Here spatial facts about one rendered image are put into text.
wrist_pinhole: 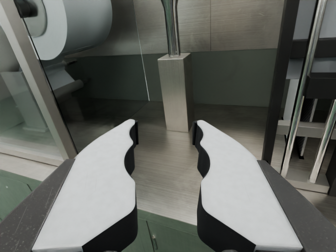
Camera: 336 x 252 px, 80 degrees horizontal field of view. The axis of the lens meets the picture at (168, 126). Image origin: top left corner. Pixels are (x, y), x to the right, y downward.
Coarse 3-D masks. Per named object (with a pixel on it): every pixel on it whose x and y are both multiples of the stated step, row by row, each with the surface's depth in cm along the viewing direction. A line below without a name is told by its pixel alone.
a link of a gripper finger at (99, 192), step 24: (96, 144) 9; (120, 144) 9; (72, 168) 8; (96, 168) 8; (120, 168) 8; (72, 192) 7; (96, 192) 7; (120, 192) 7; (48, 216) 6; (72, 216) 6; (96, 216) 6; (120, 216) 6; (48, 240) 5; (72, 240) 5; (96, 240) 6; (120, 240) 6
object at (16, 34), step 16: (0, 0) 41; (0, 16) 43; (16, 16) 44; (16, 32) 45; (16, 48) 46; (32, 48) 48; (32, 64) 49; (32, 80) 50; (48, 96) 53; (48, 112) 54; (64, 128) 59; (0, 144) 77; (64, 144) 59; (48, 160) 66
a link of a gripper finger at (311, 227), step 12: (264, 168) 8; (276, 180) 8; (276, 192) 7; (288, 192) 7; (288, 204) 7; (300, 204) 7; (312, 204) 7; (288, 216) 6; (300, 216) 6; (312, 216) 6; (324, 216) 6; (300, 228) 6; (312, 228) 6; (324, 228) 6; (300, 240) 6; (312, 240) 6; (324, 240) 6
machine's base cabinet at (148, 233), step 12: (0, 180) 82; (12, 180) 77; (0, 192) 89; (12, 192) 83; (24, 192) 78; (0, 204) 98; (12, 204) 91; (0, 216) 109; (144, 228) 57; (156, 228) 55; (168, 228) 52; (144, 240) 61; (156, 240) 58; (168, 240) 55; (180, 240) 53; (192, 240) 51
